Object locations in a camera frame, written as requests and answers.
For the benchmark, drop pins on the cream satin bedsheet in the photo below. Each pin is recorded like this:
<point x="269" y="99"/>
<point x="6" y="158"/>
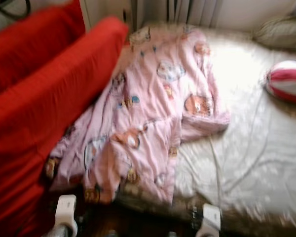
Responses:
<point x="251" y="158"/>

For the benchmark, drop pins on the grey pleated curtain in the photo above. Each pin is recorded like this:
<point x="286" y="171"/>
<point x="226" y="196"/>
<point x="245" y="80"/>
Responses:
<point x="172" y="11"/>

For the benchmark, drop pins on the beige pillow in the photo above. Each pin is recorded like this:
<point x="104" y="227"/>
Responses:
<point x="283" y="33"/>

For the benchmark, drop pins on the red fabric cushion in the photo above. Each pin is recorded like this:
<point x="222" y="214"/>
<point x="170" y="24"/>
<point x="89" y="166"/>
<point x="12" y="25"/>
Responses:
<point x="39" y="39"/>
<point x="49" y="128"/>

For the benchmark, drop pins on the red white striped ball cushion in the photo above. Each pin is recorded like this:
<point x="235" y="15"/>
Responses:
<point x="288" y="81"/>

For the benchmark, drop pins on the pink cartoon print quilt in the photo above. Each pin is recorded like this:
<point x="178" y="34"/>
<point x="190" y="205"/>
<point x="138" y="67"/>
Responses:
<point x="148" y="113"/>

